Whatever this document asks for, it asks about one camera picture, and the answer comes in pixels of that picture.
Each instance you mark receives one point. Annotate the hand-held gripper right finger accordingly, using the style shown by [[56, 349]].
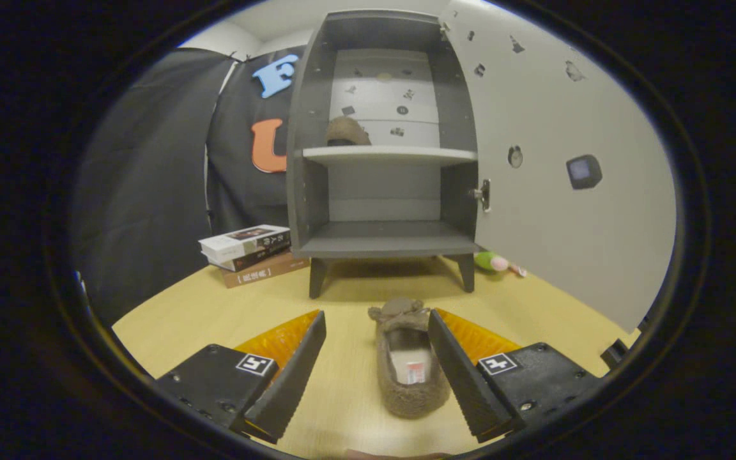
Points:
[[464, 383]]

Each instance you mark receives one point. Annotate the metal door hinge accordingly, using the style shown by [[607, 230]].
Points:
[[445, 30], [484, 195]]

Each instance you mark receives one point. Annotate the white book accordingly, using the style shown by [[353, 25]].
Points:
[[234, 246]]

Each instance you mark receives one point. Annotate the black backdrop cloth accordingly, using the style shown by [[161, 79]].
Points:
[[144, 211]]

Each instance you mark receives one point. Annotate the brown book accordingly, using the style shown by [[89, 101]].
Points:
[[259, 273]]

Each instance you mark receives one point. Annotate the dark book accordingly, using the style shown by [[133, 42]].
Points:
[[259, 257]]

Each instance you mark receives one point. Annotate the white cabinet shelf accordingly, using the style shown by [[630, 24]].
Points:
[[387, 155]]

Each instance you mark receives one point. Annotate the grey shoe cabinet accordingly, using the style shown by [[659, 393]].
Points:
[[381, 239]]

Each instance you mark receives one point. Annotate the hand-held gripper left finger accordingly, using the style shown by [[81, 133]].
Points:
[[294, 377]]

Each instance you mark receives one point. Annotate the green and pink plush toy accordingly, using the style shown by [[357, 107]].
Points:
[[488, 260]]

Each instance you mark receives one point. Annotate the brown fuzzy shoe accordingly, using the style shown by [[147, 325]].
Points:
[[409, 396], [345, 131]]

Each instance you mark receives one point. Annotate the white shoe cabinet door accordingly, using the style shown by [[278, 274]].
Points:
[[553, 243]]

